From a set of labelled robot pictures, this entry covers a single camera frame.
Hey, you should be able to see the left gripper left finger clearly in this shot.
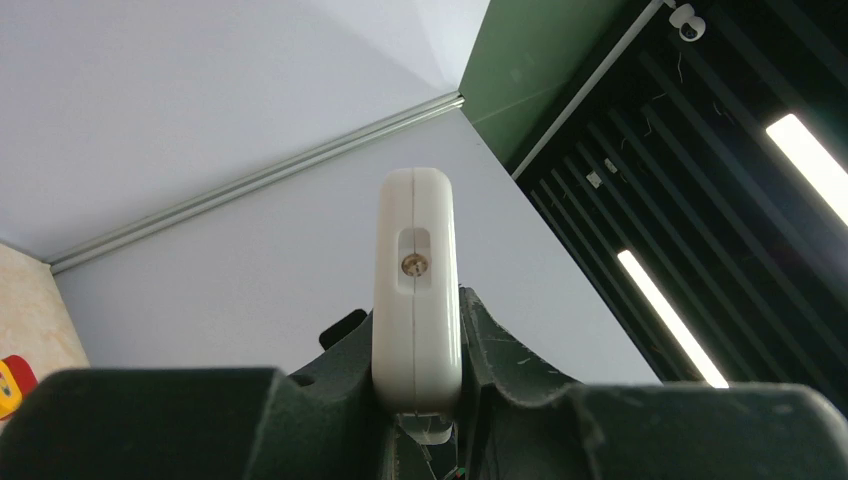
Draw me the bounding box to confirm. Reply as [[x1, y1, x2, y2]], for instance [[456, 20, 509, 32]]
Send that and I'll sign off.
[[1, 314, 390, 479]]

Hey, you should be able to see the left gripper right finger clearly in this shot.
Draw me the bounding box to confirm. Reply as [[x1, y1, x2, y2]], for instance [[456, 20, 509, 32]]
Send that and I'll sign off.
[[459, 287, 847, 479]]

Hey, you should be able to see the yellow round toy block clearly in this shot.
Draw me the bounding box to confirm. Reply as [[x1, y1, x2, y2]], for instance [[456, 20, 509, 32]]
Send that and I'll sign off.
[[1, 373, 21, 419]]

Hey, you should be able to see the white remote control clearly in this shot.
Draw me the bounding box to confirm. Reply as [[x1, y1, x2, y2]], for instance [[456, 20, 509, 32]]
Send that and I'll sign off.
[[371, 167, 463, 445]]

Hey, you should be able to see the white security camera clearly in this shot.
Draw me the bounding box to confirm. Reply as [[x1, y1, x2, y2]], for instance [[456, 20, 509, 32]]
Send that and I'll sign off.
[[669, 3, 707, 43]]

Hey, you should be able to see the ceiling light strip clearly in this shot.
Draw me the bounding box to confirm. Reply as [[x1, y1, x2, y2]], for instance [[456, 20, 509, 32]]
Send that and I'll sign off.
[[766, 114, 847, 224], [617, 250, 729, 389]]

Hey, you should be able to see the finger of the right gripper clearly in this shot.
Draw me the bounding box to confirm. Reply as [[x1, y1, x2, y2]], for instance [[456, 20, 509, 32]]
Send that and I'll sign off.
[[318, 309, 368, 351]]

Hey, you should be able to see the red round toy block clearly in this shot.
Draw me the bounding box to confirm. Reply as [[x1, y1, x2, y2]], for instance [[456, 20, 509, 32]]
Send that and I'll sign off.
[[1, 355, 38, 404]]

